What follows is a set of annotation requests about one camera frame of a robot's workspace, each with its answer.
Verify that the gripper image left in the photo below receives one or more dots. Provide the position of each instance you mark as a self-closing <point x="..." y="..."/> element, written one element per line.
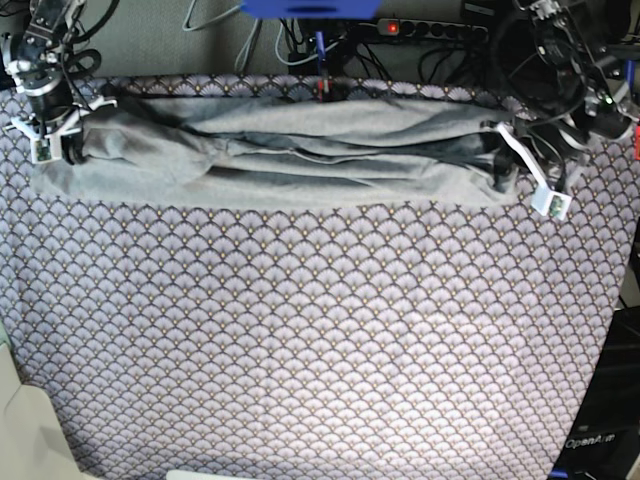
<point x="52" y="109"/>

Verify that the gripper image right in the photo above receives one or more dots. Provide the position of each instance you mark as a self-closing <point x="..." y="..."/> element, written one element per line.
<point x="556" y="144"/>

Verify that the light grey T-shirt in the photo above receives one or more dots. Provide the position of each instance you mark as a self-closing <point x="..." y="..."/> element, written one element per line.
<point x="274" y="154"/>

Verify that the robot arm image right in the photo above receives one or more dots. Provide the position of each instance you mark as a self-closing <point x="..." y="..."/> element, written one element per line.
<point x="556" y="59"/>

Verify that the red clamp at table right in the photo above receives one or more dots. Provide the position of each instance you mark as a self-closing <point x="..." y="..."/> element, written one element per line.
<point x="637" y="143"/>

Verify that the red clamp at table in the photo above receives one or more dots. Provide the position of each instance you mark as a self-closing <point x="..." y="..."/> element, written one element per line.
<point x="637" y="143"/>
<point x="324" y="90"/>

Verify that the fan-patterned table cloth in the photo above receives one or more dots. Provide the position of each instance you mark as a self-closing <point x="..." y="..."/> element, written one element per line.
<point x="407" y="341"/>

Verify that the red clamp at table back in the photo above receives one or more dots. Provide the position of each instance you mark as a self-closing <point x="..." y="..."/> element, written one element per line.
<point x="324" y="90"/>

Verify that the black OpenArm computer box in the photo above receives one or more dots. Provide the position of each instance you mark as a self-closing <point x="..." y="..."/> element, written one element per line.
<point x="604" y="440"/>

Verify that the white camera bracket image left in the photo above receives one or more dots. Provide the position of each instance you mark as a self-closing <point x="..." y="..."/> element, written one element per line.
<point x="51" y="140"/>

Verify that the blue post right edge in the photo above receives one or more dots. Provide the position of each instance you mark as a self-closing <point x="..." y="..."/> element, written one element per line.
<point x="629" y="74"/>

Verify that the black power strip red switch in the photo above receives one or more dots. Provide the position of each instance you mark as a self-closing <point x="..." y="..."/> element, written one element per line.
<point x="420" y="29"/>

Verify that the blue vertical post centre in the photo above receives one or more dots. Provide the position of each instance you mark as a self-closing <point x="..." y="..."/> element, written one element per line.
<point x="320" y="52"/>

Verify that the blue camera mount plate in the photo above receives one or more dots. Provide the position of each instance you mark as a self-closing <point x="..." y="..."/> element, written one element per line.
<point x="311" y="9"/>

